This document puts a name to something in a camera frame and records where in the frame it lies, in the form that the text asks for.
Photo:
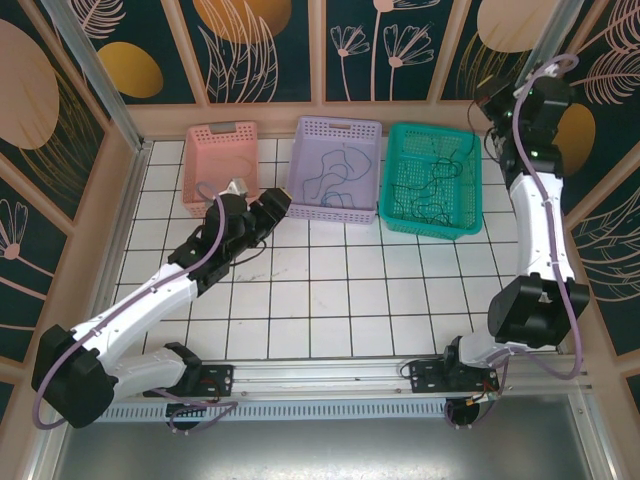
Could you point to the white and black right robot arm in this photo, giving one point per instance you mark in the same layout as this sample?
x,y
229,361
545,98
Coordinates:
x,y
532,230

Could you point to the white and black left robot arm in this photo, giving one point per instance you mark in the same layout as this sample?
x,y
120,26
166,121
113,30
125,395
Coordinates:
x,y
140,310

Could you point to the purple plastic basket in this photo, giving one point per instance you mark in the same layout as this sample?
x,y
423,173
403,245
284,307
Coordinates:
x,y
310,135

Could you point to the pink plastic basket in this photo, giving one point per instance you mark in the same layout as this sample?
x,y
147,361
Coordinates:
x,y
205,160

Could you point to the teal plastic basket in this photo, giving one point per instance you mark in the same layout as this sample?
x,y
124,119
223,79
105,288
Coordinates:
x,y
410,145

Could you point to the reflective metal sheet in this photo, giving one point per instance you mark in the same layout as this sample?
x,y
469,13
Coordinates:
x,y
320,450

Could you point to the aluminium frame post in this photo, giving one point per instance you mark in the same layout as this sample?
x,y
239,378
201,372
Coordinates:
x,y
555,30
100,80

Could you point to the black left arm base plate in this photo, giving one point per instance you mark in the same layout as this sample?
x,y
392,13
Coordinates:
x,y
220,380

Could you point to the aluminium mounting rail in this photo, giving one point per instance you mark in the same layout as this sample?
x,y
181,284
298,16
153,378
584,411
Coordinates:
x,y
320,375

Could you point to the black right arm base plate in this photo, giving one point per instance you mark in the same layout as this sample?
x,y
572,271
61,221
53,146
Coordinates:
x,y
422,377

